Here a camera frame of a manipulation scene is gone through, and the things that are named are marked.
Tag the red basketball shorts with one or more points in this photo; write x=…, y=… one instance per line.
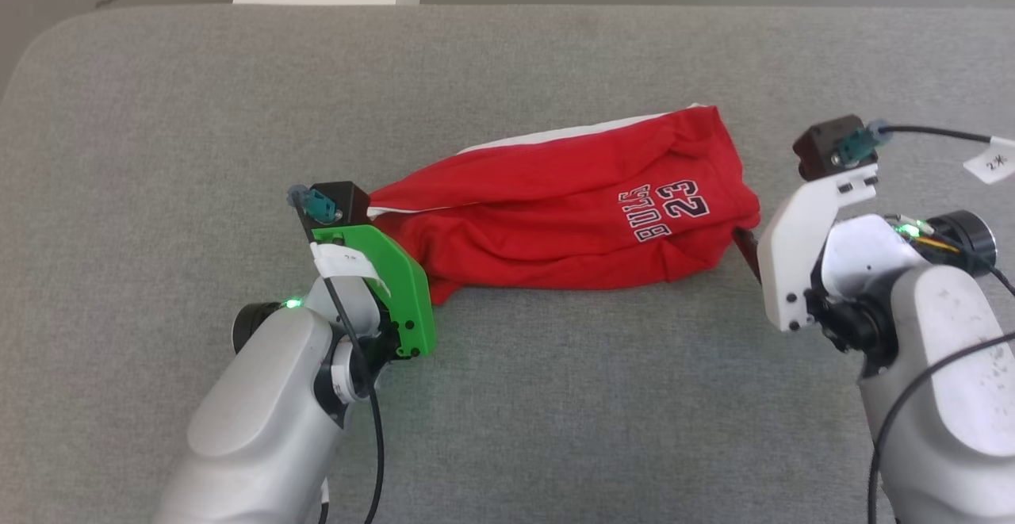
x=555, y=207

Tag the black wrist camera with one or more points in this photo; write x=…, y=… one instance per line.
x=825, y=147
x=349, y=200

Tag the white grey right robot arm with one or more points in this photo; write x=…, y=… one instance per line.
x=944, y=365

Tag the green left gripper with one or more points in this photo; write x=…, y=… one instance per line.
x=406, y=294

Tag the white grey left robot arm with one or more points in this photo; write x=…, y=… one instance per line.
x=262, y=413

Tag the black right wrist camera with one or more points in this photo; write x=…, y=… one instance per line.
x=825, y=147

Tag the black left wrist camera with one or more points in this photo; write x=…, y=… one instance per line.
x=349, y=200

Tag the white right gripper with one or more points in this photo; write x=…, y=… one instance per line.
x=793, y=254

